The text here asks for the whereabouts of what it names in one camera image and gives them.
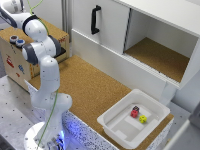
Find yellow block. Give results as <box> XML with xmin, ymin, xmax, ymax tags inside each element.
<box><xmin>139</xmin><ymin>115</ymin><xmax>148</xmax><ymax>124</ymax></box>

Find purple block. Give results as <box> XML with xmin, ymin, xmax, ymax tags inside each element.
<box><xmin>132</xmin><ymin>105</ymin><xmax>140</xmax><ymax>113</ymax></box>

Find black door handle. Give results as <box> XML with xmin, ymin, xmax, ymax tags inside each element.
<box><xmin>90</xmin><ymin>4</ymin><xmax>102</xmax><ymax>36</ymax></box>

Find pink block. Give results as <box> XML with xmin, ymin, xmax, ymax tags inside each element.
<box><xmin>130</xmin><ymin>110</ymin><xmax>139</xmax><ymax>119</ymax></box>

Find wooden drawer box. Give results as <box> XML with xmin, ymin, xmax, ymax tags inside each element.
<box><xmin>0</xmin><ymin>18</ymin><xmax>71</xmax><ymax>91</ymax></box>

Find blue button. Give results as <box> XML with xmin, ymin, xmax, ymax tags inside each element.
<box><xmin>15</xmin><ymin>38</ymin><xmax>26</xmax><ymax>48</ymax></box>

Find white cabinet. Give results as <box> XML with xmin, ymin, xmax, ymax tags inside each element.
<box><xmin>70</xmin><ymin>0</ymin><xmax>200</xmax><ymax>108</ymax></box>

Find white plastic box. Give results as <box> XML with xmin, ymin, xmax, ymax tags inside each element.
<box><xmin>96</xmin><ymin>88</ymin><xmax>172</xmax><ymax>150</ymax></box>

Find red button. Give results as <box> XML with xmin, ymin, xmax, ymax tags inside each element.
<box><xmin>9</xmin><ymin>34</ymin><xmax>19</xmax><ymax>44</ymax></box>

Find green cable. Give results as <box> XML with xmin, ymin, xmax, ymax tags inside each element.
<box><xmin>25</xmin><ymin>0</ymin><xmax>60</xmax><ymax>148</ymax></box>

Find white sliding door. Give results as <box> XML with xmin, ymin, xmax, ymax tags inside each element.
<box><xmin>72</xmin><ymin>0</ymin><xmax>131</xmax><ymax>56</ymax></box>

